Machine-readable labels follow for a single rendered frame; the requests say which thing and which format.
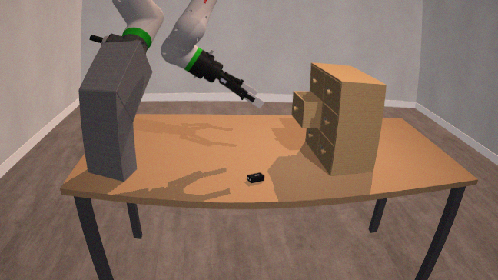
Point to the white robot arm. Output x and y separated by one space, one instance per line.
144 18

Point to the small tan wooden chest of drawers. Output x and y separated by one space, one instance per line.
359 121

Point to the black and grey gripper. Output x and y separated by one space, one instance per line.
234 84

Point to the brown drawer front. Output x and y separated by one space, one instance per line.
332 92
317 84
325 151
329 122
309 109
313 138

